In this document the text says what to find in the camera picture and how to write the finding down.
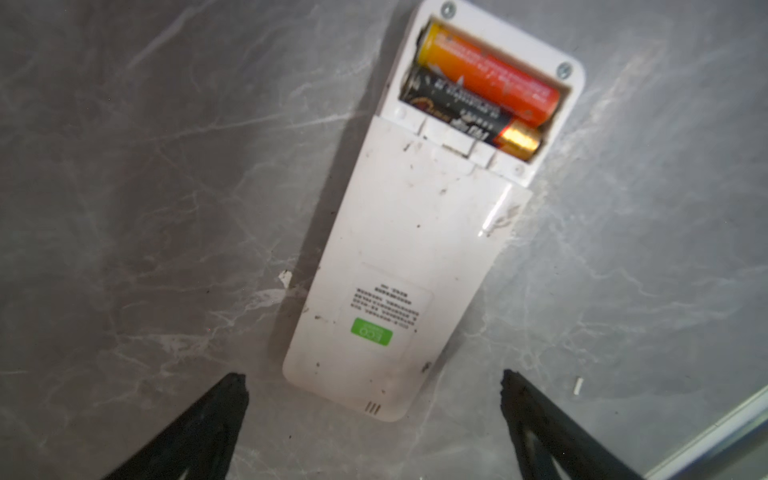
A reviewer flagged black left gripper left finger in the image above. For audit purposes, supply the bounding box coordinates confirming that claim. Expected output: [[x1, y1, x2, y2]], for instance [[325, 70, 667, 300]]
[[106, 372, 249, 479]]

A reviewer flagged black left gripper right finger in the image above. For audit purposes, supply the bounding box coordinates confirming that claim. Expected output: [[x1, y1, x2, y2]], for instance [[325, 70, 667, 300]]
[[500, 369, 641, 479]]

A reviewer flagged black gold AA battery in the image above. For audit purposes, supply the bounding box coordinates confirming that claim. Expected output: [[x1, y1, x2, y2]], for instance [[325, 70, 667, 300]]
[[401, 64, 542, 161]]

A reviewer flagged orange red AA battery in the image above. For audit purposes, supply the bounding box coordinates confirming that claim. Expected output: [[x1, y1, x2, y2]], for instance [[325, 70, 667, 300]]
[[415, 23, 560, 127]]

